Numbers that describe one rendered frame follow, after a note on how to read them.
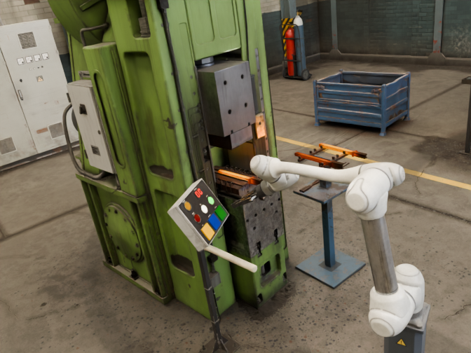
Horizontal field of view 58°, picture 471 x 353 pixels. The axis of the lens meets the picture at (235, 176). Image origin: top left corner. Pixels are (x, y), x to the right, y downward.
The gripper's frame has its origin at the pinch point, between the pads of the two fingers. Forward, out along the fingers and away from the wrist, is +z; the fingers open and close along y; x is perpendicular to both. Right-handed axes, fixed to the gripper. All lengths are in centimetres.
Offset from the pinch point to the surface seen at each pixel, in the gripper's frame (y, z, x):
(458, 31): 796, -159, -139
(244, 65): 55, -30, 60
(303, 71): 751, 135, -26
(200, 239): -26.8, 14.9, -0.2
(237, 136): 40.9, -4.4, 27.1
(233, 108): 41, -13, 43
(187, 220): -26.7, 13.8, 12.9
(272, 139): 92, 0, 4
